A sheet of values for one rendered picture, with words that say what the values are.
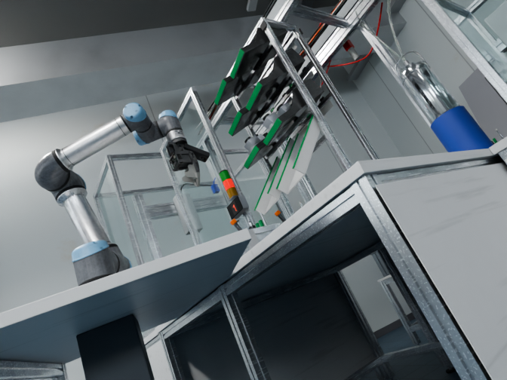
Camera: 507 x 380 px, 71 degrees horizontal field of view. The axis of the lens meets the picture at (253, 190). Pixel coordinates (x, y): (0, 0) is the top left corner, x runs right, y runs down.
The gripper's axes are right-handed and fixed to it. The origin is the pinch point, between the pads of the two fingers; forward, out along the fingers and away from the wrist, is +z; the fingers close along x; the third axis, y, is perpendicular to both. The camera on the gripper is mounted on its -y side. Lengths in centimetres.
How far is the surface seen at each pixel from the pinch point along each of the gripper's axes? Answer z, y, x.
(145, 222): -34, -19, -110
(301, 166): 21.5, -9.3, 42.9
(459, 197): 51, -26, 70
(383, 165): 39, -2, 70
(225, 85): -27.5, -11.2, 26.6
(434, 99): 2, -94, 57
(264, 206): 21.4, -12.5, 15.7
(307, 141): 13.1, -16.3, 44.2
